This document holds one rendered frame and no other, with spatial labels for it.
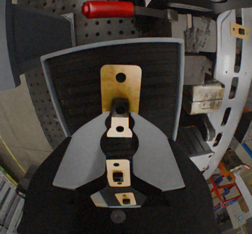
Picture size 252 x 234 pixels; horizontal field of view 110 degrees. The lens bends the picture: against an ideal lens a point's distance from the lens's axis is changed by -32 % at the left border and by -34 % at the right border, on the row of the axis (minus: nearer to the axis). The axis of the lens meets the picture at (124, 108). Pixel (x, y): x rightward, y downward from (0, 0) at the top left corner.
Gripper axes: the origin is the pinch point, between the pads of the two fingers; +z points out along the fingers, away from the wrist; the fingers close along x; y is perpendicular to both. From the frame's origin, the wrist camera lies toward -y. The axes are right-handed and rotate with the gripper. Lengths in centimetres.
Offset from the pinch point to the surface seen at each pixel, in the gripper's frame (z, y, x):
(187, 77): 8.0, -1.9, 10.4
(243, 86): 17.8, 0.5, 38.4
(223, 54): 17.8, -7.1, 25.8
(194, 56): 8.2, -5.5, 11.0
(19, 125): 118, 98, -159
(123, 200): 1.2, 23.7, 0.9
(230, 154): 21, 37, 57
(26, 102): 118, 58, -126
